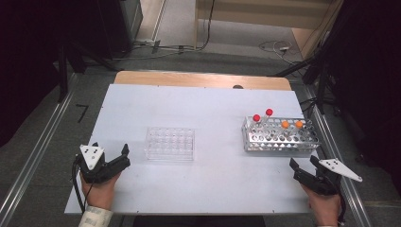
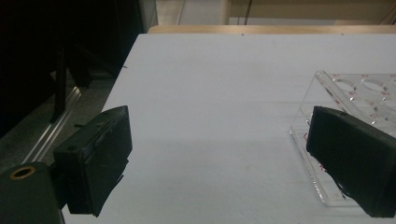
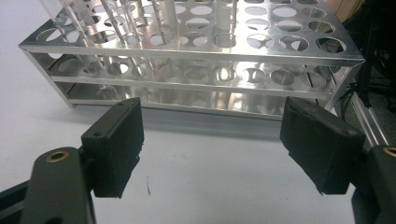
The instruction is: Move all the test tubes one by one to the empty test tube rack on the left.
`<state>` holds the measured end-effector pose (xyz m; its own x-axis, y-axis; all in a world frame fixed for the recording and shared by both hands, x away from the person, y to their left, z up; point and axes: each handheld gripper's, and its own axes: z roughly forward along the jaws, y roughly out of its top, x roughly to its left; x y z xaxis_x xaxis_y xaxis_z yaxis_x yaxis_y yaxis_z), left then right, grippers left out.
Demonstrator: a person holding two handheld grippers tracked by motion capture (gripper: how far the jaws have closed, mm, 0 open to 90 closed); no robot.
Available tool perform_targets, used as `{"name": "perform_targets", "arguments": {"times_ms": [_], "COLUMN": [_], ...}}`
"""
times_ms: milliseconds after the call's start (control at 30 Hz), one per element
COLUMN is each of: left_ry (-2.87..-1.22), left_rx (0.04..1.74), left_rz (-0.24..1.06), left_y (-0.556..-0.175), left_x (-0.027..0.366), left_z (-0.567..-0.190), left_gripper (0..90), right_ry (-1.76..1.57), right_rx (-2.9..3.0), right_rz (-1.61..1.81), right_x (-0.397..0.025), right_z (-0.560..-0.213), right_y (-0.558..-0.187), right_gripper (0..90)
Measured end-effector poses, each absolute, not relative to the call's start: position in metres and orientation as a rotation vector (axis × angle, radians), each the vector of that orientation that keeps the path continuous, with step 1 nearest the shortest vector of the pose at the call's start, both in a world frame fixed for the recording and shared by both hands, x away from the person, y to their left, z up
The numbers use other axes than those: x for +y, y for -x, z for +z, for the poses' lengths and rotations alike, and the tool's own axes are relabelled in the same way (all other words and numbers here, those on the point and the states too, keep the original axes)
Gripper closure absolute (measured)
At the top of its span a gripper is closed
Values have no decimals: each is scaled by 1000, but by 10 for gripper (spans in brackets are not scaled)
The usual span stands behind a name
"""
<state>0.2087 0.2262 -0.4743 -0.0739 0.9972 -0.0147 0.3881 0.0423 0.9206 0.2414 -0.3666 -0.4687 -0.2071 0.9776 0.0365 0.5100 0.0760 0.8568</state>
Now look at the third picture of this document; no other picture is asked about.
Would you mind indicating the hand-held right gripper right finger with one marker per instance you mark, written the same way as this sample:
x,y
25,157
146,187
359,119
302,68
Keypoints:
x,y
323,146

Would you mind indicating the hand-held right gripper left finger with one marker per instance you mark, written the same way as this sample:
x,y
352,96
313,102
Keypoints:
x,y
115,149

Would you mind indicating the metal test tube rack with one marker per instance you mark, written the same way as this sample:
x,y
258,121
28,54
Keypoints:
x,y
193,53

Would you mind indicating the light wooden cabinet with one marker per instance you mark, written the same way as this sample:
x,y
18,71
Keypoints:
x,y
345,7

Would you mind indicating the aluminium floor rail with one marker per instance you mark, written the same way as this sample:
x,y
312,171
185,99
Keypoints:
x,y
365,121

